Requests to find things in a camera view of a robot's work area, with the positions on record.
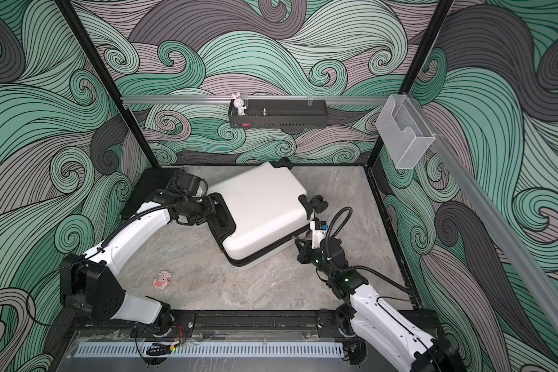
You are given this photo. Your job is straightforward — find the white hard-shell suitcase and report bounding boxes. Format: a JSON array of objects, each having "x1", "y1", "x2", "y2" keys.
[{"x1": 208, "y1": 157, "x2": 329, "y2": 268}]

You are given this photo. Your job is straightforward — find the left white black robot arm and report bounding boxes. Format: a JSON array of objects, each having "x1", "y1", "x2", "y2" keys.
[{"x1": 59, "y1": 171, "x2": 215, "y2": 325}]

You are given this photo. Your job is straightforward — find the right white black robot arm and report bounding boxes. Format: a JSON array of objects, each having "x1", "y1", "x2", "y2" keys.
[{"x1": 295, "y1": 207, "x2": 466, "y2": 371}]

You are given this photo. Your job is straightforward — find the black flat case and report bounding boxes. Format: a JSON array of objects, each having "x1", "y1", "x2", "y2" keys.
[{"x1": 120, "y1": 168, "x2": 181, "y2": 220}]

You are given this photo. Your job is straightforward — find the pink round toy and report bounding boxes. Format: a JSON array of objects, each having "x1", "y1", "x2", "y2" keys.
[{"x1": 153, "y1": 271, "x2": 171, "y2": 290}]

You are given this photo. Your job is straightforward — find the white bunny figurine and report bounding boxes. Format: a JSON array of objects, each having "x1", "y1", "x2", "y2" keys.
[{"x1": 232, "y1": 92, "x2": 247, "y2": 116}]

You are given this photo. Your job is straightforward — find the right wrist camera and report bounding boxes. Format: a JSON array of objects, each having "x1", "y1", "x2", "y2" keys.
[{"x1": 310, "y1": 219, "x2": 328, "y2": 250}]

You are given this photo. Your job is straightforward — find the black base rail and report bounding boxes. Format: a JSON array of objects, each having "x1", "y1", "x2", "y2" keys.
[{"x1": 73, "y1": 309, "x2": 353, "y2": 339}]

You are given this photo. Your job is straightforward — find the white slotted cable duct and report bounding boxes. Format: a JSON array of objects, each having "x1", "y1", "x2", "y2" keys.
[{"x1": 73, "y1": 341, "x2": 344, "y2": 359}]

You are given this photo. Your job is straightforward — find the black wall shelf tray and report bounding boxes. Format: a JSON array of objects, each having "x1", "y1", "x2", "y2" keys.
[{"x1": 228, "y1": 99, "x2": 329, "y2": 129}]

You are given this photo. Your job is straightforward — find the aluminium back wall rail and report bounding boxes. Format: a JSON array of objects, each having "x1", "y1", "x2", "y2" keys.
[{"x1": 121, "y1": 95, "x2": 388, "y2": 106}]

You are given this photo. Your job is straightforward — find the aluminium wall rail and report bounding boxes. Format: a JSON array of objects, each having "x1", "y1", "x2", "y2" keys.
[
  {"x1": 121, "y1": 95, "x2": 388, "y2": 106},
  {"x1": 406, "y1": 94, "x2": 558, "y2": 334}
]

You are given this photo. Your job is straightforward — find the clear acrylic wall box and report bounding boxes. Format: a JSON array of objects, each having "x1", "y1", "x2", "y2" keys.
[{"x1": 375, "y1": 95, "x2": 435, "y2": 170}]

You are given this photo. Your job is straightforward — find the aluminium right wall rail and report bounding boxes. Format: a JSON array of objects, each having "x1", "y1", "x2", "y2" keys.
[{"x1": 406, "y1": 94, "x2": 558, "y2": 334}]

